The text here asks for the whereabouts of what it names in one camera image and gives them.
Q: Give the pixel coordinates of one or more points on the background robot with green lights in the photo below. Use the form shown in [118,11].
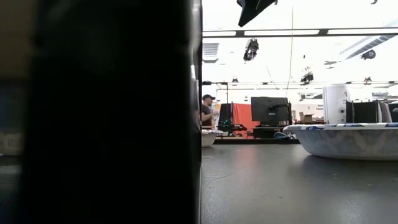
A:
[228,124]

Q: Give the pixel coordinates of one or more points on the white cylindrical appliance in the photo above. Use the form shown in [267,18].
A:
[334,104]

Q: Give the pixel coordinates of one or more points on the ceiling air vent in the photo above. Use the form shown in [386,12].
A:
[211,52]

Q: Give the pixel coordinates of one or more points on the orange partition screen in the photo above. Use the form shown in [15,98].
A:
[242,115]

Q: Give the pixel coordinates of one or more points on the cardboard box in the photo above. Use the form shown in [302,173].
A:
[307,118]

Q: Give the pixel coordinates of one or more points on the black ceiling-hung camera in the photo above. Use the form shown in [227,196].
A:
[251,49]

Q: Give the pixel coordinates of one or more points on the black folding panel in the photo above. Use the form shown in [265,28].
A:
[362,111]

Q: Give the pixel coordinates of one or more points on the black table mat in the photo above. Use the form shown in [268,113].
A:
[280,186]

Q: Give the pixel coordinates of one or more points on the ceiling duct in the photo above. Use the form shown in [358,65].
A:
[370,45]

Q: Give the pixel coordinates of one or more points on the black background monitor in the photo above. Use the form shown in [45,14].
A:
[269,109]

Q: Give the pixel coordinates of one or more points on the person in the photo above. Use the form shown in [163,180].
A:
[206,113]

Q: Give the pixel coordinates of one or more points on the blue patterned paper bowl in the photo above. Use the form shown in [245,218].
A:
[210,140]
[351,143]

